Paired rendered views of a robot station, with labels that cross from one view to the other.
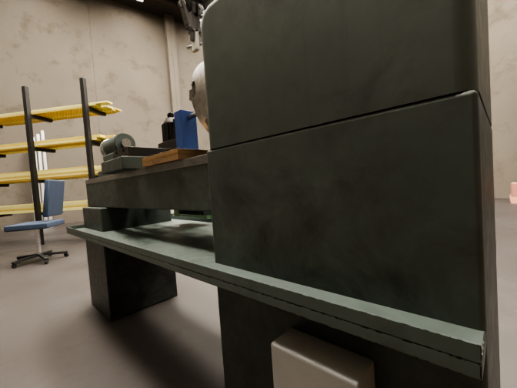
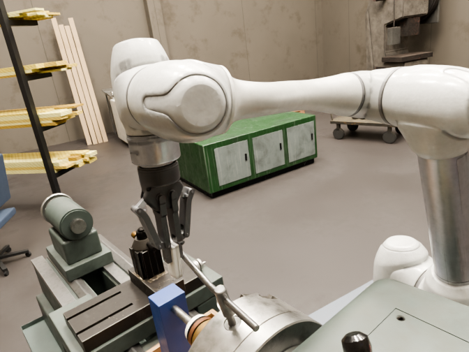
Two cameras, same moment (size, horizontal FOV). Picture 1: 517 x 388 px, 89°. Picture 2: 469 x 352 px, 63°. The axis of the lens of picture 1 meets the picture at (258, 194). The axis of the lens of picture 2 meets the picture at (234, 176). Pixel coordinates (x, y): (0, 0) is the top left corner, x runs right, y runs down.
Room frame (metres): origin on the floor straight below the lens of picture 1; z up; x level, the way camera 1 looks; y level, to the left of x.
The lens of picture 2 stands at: (0.41, -0.04, 1.72)
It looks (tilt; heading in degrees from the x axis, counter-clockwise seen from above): 20 degrees down; 9
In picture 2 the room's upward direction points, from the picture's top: 7 degrees counter-clockwise
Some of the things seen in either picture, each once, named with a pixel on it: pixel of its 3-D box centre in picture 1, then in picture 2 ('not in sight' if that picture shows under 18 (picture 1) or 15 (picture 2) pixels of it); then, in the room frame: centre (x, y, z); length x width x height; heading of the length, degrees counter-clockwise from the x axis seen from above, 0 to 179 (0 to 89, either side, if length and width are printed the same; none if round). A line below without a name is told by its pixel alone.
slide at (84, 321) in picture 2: (162, 155); (137, 297); (1.42, 0.50, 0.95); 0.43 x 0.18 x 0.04; 137
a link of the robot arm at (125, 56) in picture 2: not in sight; (146, 86); (1.05, 0.19, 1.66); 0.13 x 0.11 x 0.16; 35
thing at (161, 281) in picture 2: (175, 145); (155, 279); (1.45, 0.43, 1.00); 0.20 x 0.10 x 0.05; 47
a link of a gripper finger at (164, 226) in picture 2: (191, 18); (161, 221); (1.04, 0.21, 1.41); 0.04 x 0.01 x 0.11; 47
